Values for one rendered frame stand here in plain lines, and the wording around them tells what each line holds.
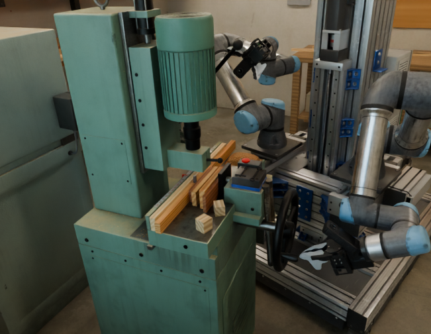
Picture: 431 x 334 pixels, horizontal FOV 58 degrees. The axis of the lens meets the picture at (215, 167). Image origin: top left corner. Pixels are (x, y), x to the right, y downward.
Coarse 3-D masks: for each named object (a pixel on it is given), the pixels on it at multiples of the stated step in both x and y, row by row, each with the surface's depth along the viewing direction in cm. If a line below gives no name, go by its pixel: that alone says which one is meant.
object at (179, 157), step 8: (176, 144) 138; (184, 144) 137; (168, 152) 135; (176, 152) 133; (184, 152) 132; (192, 152) 131; (200, 152) 131; (208, 152) 134; (168, 160) 136; (176, 160) 135; (184, 160) 133; (192, 160) 132; (200, 160) 131; (184, 168) 135; (192, 168) 134; (200, 168) 132
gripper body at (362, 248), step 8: (360, 240) 110; (328, 248) 115; (336, 248) 113; (360, 248) 108; (336, 256) 112; (344, 256) 111; (352, 256) 112; (360, 256) 111; (368, 256) 108; (336, 264) 114; (344, 264) 112; (352, 264) 113; (360, 264) 112; (368, 264) 110; (336, 272) 114; (352, 272) 112
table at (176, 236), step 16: (192, 208) 131; (176, 224) 124; (192, 224) 123; (224, 224) 126; (256, 224) 130; (160, 240) 121; (176, 240) 118; (192, 240) 116; (208, 240) 116; (208, 256) 116
